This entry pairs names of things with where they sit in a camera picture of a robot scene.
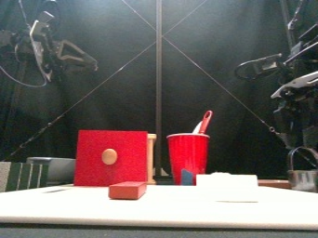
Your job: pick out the red box with knob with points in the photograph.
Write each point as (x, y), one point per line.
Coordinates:
(124, 164)

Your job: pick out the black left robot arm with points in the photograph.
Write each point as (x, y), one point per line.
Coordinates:
(8, 38)

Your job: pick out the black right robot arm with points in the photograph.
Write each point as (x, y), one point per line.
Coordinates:
(308, 37)

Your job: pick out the brown wooden piece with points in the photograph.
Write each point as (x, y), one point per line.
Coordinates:
(272, 183)

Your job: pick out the white utensil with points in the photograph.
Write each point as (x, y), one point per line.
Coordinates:
(197, 128)

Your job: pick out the white foam block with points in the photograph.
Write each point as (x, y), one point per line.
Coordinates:
(227, 182)

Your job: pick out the red plastic cup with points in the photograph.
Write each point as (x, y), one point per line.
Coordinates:
(188, 158)

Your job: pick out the small blue piece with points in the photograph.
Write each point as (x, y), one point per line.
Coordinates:
(187, 178)

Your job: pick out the green white striped block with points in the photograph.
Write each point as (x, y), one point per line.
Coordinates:
(22, 176)

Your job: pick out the flat dark thin strip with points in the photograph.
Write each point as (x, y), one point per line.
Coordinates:
(54, 191)

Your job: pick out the red rectangular block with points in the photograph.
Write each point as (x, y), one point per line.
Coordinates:
(127, 190)

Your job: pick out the white cutting board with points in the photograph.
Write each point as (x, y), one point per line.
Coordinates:
(165, 214)

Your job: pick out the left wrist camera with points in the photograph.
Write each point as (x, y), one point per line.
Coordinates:
(45, 17)

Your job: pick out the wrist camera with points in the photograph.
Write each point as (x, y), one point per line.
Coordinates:
(45, 17)
(264, 65)

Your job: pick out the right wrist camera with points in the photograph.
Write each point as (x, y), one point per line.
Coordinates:
(264, 65)

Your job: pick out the vertical metal frame pole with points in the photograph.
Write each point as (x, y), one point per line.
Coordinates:
(159, 46)

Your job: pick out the light wooden frame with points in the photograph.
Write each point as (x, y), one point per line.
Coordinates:
(151, 158)

